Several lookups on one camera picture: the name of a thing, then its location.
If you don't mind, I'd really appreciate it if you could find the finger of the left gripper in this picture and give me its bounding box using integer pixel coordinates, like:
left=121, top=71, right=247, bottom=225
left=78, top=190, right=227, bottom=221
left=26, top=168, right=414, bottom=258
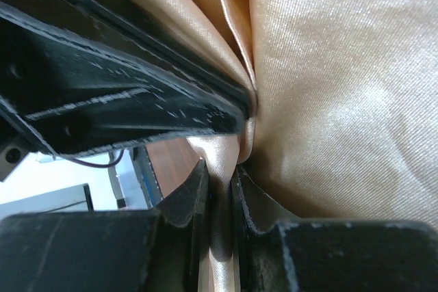
left=1, top=0, right=250, bottom=114
left=1, top=2, right=248, bottom=155

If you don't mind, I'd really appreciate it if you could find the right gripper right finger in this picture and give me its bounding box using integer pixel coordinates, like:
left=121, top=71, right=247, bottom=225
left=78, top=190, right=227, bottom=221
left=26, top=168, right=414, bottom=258
left=231, top=168, right=437, bottom=291

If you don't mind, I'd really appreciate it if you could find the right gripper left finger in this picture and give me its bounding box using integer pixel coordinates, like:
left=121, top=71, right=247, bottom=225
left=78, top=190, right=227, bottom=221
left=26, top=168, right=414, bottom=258
left=1, top=161, right=209, bottom=291

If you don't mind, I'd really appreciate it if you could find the peach cloth napkin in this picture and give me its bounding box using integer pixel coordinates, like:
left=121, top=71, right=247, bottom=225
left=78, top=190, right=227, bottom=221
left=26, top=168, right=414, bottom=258
left=132, top=0, right=437, bottom=291

